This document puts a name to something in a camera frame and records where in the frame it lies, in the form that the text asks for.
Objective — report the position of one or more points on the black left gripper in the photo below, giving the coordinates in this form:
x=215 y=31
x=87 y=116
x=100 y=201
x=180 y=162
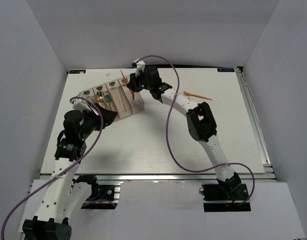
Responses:
x=109 y=115

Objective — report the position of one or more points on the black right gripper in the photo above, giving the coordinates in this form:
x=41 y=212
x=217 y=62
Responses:
x=133 y=84

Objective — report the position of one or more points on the orange plastic spoon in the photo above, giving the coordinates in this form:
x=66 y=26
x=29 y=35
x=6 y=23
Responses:
x=106 y=103

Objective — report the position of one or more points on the teal plastic spoon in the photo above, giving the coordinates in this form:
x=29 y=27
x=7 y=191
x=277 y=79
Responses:
x=107 y=99

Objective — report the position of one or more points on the silver metal spoon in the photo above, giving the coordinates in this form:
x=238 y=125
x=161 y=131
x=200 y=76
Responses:
x=100 y=98

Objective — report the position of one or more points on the orange plastic chopstick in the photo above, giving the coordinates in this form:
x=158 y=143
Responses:
x=114 y=101
x=122 y=100

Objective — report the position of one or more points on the orange plastic fork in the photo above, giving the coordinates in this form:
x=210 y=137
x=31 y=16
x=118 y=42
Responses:
x=125 y=80
x=188 y=94

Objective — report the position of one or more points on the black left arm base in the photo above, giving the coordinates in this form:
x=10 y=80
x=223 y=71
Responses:
x=103 y=196

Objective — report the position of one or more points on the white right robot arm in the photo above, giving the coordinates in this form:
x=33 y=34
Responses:
x=201 y=124

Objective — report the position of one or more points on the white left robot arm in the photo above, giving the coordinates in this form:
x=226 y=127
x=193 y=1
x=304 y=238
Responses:
x=65 y=194

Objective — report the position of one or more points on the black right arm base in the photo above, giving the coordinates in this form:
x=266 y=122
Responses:
x=217 y=200

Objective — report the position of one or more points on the clear four-compartment organizer tray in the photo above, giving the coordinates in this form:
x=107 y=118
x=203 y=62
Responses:
x=115 y=96

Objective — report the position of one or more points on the blue label sticker left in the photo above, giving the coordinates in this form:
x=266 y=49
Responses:
x=77 y=71

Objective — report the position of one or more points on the blue label sticker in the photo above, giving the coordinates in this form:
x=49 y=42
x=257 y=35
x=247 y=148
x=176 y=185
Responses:
x=225 y=70
x=77 y=71

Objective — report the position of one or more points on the blue label sticker right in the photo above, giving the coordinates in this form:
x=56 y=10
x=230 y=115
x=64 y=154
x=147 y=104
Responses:
x=225 y=70

